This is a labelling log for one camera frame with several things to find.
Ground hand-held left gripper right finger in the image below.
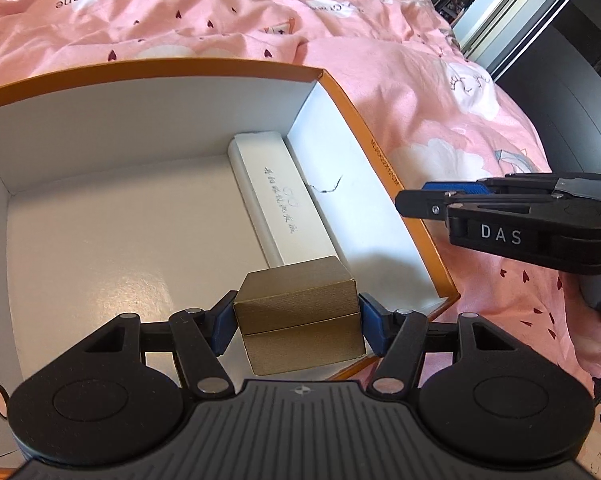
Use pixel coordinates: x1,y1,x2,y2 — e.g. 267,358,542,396
357,292,517,401

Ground light door frame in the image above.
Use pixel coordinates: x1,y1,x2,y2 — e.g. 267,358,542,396
453,0,572,77

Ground small gold cardboard box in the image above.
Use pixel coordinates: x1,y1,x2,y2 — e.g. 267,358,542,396
233,255,367,377

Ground orange cardboard box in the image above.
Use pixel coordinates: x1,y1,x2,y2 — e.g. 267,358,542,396
0,57,462,480

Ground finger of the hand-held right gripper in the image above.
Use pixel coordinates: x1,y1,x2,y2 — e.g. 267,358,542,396
395,189,462,222
423,174,562,199

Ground pink printed blanket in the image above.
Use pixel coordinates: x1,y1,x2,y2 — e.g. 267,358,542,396
0,0,601,480

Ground dark cabinet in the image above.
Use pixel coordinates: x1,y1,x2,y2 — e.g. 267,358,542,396
421,0,601,181

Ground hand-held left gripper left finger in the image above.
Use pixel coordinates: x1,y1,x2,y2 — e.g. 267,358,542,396
82,290,241,399

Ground long white box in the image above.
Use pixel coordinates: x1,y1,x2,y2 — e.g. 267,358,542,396
227,130,350,270

